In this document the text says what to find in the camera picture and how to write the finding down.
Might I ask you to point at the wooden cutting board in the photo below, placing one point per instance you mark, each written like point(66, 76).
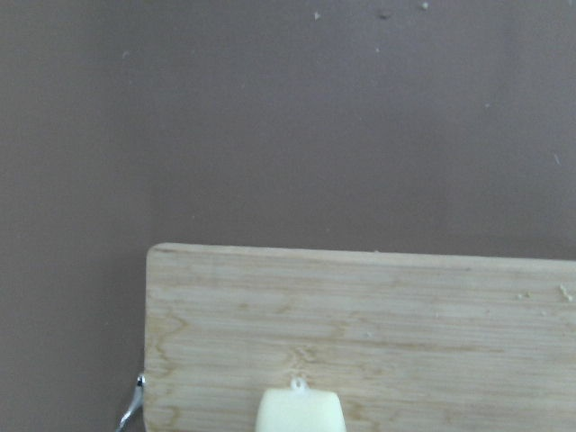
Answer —
point(408, 342)

